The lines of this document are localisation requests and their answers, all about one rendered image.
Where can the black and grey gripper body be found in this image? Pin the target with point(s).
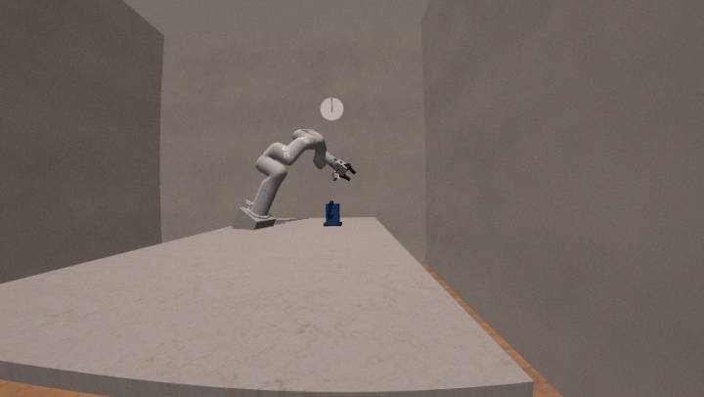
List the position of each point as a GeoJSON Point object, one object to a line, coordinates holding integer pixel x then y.
{"type": "Point", "coordinates": [342, 168]}

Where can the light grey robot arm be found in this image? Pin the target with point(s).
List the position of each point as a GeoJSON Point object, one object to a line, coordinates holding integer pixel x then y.
{"type": "Point", "coordinates": [303, 139]}

